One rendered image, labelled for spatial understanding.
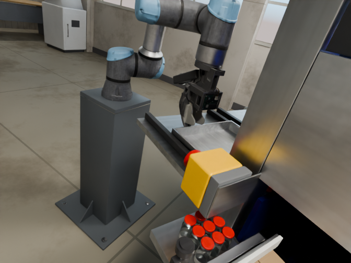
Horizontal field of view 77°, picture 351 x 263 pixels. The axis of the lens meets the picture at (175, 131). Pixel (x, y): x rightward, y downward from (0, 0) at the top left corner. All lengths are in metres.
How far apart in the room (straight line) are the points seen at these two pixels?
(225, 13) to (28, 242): 1.41
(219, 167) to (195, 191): 0.05
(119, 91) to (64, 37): 4.29
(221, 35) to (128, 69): 0.59
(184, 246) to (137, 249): 1.18
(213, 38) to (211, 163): 0.34
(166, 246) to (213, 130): 0.47
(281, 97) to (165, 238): 0.29
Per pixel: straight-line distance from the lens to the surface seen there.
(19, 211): 1.68
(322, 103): 0.32
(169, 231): 0.43
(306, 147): 0.33
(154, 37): 1.05
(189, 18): 0.64
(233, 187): 0.33
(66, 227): 1.54
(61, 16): 5.30
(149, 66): 1.09
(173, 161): 0.59
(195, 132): 0.72
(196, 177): 0.34
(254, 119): 0.36
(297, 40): 0.34
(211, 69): 0.59
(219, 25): 0.58
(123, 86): 1.09
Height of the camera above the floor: 1.22
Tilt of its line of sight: 28 degrees down
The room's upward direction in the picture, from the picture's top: 13 degrees clockwise
